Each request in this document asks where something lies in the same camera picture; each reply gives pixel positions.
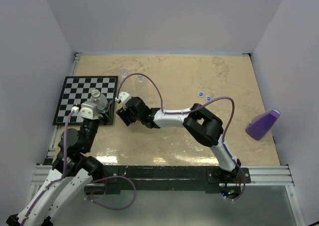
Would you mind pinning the clear bottle back left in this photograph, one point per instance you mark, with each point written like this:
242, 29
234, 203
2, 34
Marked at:
123, 73

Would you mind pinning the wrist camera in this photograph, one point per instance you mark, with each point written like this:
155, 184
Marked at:
87, 110
123, 97

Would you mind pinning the black white checkerboard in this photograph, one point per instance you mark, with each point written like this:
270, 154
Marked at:
107, 85

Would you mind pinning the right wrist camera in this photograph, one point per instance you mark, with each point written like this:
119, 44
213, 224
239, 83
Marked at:
123, 97

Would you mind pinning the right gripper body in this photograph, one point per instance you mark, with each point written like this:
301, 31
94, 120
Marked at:
124, 112

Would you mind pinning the clear bottle back right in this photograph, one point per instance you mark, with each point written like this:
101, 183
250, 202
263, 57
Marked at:
142, 87

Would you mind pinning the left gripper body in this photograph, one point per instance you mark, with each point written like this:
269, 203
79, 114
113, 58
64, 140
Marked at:
103, 120

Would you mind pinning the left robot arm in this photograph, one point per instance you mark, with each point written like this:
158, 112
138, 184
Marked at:
70, 173

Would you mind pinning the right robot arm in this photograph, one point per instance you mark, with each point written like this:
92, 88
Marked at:
204, 126

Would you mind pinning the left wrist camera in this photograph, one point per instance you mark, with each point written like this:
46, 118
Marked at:
87, 110

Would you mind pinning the aluminium rail left edge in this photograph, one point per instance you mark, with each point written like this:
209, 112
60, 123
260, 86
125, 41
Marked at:
66, 101

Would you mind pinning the small clear plastic bottle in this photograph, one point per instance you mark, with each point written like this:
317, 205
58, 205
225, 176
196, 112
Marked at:
100, 101

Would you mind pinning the purple object table edge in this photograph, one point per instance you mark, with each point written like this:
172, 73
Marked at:
261, 124

